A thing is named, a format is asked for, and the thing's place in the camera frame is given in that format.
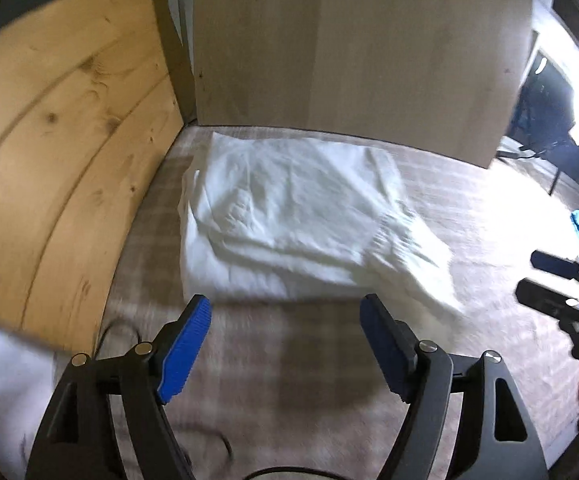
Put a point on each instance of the light plywood board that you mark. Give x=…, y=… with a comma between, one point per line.
x=438, y=75

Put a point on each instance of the white shirt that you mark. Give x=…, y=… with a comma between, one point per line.
x=306, y=219

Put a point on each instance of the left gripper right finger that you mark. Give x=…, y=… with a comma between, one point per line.
x=495, y=439

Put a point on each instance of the knotty pine wood panel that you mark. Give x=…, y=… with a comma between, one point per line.
x=92, y=95

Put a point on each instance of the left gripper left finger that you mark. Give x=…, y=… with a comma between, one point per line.
x=76, y=438

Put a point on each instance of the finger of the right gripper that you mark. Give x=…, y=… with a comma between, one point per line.
x=547, y=301
x=564, y=268

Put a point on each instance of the black tripod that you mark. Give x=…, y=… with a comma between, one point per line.
x=542, y=119

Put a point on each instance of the plaid beige rug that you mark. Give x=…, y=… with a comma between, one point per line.
x=283, y=384

